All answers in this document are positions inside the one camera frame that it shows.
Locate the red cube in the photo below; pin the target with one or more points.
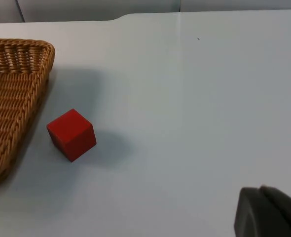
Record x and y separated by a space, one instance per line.
70 134

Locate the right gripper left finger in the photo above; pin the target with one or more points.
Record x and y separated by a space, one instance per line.
254 217

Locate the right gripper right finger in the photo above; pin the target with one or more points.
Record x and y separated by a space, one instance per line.
288 212

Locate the brown wicker basket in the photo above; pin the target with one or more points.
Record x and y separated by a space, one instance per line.
10 103

